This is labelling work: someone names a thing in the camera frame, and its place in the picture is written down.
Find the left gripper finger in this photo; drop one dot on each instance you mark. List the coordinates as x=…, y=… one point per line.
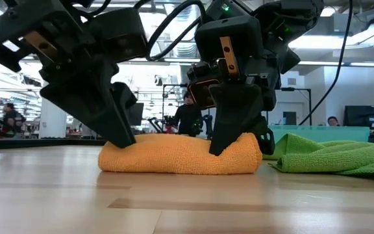
x=93, y=94
x=128, y=97

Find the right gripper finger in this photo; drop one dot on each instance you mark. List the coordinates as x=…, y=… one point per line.
x=235, y=110
x=266, y=139

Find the green microfiber towel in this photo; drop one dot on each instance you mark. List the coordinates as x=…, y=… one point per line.
x=336, y=159

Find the orange microfiber towel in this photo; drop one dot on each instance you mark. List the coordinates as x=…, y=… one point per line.
x=174, y=156

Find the black background robot arm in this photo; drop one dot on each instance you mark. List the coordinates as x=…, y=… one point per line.
x=206, y=125
x=159, y=125

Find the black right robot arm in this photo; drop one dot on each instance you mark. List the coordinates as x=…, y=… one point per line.
x=291, y=19

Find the teal translucent plastic basket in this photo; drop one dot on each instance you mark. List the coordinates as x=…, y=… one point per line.
x=336, y=133

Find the black monitors on stand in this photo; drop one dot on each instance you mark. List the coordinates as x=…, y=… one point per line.
x=137, y=113

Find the person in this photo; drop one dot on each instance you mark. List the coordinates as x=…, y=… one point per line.
x=333, y=121
x=11, y=118
x=187, y=118

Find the white pillar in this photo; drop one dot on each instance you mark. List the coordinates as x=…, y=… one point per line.
x=52, y=123

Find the long ceiling light bar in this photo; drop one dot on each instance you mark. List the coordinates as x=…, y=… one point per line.
x=336, y=63

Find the dark monitor on cart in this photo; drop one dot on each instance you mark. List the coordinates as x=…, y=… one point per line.
x=365, y=117

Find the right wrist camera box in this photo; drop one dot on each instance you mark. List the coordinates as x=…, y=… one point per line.
x=203, y=91

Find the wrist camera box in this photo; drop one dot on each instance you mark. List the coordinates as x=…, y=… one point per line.
x=119, y=32
x=203, y=91

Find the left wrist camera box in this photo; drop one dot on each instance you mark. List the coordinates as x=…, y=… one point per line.
x=119, y=32

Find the ribbed silver ventilation duct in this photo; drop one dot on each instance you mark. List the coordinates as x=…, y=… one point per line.
x=187, y=50

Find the black aluminium table frame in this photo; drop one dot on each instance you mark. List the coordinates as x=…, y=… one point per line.
x=28, y=143

